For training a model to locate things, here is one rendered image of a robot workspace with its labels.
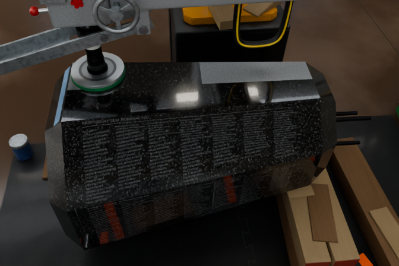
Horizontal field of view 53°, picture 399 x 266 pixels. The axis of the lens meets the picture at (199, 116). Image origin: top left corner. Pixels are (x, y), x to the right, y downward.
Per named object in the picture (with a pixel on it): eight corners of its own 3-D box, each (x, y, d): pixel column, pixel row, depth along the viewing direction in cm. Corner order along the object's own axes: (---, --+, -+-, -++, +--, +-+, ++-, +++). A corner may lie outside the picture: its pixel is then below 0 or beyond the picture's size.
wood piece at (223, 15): (208, 8, 205) (209, -1, 201) (226, 5, 207) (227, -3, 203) (219, 30, 192) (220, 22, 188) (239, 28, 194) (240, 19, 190)
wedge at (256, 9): (266, -4, 215) (268, -13, 211) (281, 3, 210) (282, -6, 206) (242, 9, 205) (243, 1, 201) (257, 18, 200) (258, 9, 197)
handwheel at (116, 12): (141, 17, 138) (136, -23, 127) (142, 34, 132) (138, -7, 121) (97, 20, 137) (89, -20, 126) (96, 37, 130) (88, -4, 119)
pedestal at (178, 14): (166, 65, 293) (161, -29, 239) (253, 60, 300) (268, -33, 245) (173, 133, 249) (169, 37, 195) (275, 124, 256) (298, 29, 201)
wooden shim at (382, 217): (368, 212, 200) (369, 211, 199) (385, 208, 202) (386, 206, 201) (396, 259, 184) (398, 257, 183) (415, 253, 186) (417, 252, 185)
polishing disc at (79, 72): (101, 47, 172) (100, 45, 171) (135, 69, 163) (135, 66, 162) (60, 72, 161) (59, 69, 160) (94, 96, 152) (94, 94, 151)
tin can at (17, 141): (29, 161, 230) (22, 148, 221) (12, 160, 231) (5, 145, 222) (36, 148, 237) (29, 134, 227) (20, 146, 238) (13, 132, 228)
